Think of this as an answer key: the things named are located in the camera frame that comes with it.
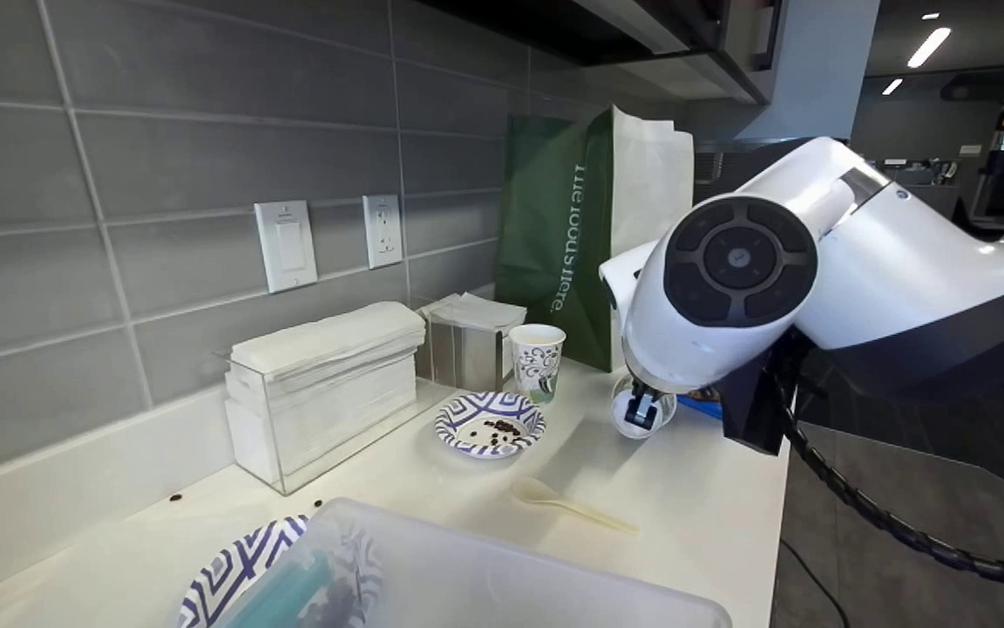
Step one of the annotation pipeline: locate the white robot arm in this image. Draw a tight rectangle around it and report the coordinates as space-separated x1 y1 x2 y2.
598 112 1004 397

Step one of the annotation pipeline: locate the blue snack box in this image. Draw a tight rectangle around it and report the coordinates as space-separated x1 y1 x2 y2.
678 393 722 418

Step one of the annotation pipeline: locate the blue patterned paper plate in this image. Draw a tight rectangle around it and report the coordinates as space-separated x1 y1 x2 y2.
437 392 547 461

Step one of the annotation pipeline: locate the green white paper bag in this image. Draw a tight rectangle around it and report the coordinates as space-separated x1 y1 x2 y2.
494 110 692 371

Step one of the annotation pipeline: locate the clear plastic bin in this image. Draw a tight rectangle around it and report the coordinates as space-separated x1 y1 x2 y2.
211 503 733 628

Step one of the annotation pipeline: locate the white outlet plate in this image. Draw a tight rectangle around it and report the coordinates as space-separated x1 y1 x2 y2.
363 195 399 269

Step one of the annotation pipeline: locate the beige plastic spoon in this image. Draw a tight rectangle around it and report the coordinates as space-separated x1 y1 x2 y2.
508 478 635 531

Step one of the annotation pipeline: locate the patterned paper coffee cup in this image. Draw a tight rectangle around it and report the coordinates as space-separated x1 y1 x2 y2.
611 382 677 440

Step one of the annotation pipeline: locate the metal napkin holder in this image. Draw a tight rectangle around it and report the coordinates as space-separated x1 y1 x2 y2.
422 292 526 392

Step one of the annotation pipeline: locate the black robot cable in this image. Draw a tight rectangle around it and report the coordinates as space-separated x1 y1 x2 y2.
774 382 1004 591

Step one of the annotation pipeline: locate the upright patterned paper cup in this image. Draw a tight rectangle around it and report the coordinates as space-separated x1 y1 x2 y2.
508 324 564 404

